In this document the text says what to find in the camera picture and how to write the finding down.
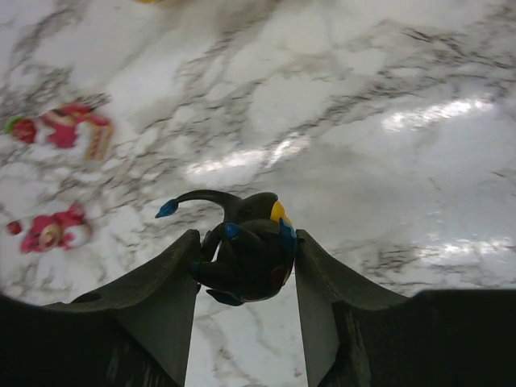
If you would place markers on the strawberry cake slice toy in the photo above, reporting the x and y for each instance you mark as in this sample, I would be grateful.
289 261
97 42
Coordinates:
74 126

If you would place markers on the pink bear toy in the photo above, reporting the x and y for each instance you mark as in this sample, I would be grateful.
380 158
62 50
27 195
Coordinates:
67 229

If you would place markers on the black dragon toy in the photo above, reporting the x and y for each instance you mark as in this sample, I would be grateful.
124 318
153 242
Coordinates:
249 256

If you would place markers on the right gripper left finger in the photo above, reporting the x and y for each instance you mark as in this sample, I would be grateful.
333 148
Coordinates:
134 331

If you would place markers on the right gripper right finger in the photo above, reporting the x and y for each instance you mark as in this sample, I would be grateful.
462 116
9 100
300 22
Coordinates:
358 333

